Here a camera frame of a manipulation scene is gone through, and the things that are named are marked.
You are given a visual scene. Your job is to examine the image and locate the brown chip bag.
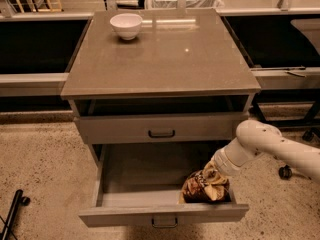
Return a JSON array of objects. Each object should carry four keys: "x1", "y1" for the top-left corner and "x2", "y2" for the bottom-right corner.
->
[{"x1": 179, "y1": 170, "x2": 229, "y2": 204}]

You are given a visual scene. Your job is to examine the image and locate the black caster leg left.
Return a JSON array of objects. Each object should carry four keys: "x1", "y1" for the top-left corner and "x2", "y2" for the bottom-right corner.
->
[{"x1": 0, "y1": 189, "x2": 31, "y2": 240}]

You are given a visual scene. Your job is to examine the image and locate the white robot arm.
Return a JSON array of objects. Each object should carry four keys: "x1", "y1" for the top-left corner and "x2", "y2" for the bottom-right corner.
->
[{"x1": 209, "y1": 120, "x2": 320, "y2": 183}]

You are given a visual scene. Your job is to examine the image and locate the wire mesh basket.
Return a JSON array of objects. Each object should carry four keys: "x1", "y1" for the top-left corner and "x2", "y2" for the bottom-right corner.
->
[{"x1": 145, "y1": 0, "x2": 224, "y2": 10}]

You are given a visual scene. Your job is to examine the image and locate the grey drawer cabinet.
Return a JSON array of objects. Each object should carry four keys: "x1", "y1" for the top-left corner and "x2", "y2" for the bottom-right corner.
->
[{"x1": 60, "y1": 8, "x2": 262, "y2": 167}]

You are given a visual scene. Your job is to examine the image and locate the black drawer handle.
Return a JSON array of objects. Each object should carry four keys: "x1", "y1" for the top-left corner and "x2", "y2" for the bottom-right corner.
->
[
  {"x1": 151, "y1": 218, "x2": 178, "y2": 229},
  {"x1": 148, "y1": 130, "x2": 175, "y2": 139}
]

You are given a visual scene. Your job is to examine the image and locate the black stand leg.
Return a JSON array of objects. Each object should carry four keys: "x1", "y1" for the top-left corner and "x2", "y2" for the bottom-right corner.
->
[{"x1": 249, "y1": 99, "x2": 267, "y2": 123}]

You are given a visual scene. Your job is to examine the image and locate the white ceramic bowl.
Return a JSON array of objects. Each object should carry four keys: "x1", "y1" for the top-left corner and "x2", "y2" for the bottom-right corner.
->
[{"x1": 110, "y1": 13, "x2": 143, "y2": 40}]

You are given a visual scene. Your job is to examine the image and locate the black middle drawer handle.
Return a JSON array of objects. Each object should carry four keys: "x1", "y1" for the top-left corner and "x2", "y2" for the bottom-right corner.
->
[{"x1": 151, "y1": 218, "x2": 178, "y2": 229}]

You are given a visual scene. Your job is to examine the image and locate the black caster leg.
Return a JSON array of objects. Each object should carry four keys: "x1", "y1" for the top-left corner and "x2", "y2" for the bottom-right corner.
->
[
  {"x1": 0, "y1": 189, "x2": 31, "y2": 240},
  {"x1": 278, "y1": 165, "x2": 292, "y2": 180}
]

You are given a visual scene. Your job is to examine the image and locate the open middle drawer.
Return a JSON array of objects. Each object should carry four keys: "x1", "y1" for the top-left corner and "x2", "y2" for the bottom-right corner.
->
[{"x1": 79, "y1": 142, "x2": 249, "y2": 227}]

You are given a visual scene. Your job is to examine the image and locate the black top drawer handle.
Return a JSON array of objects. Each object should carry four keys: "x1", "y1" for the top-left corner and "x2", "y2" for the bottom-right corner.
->
[{"x1": 148, "y1": 130, "x2": 175, "y2": 139}]

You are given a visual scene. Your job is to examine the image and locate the black caster leg right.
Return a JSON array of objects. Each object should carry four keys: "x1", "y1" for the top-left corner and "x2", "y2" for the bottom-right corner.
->
[{"x1": 278, "y1": 165, "x2": 292, "y2": 180}]

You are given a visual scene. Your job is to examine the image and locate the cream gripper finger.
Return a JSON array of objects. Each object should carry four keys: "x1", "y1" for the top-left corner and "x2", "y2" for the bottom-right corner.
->
[{"x1": 203, "y1": 161, "x2": 229, "y2": 193}]

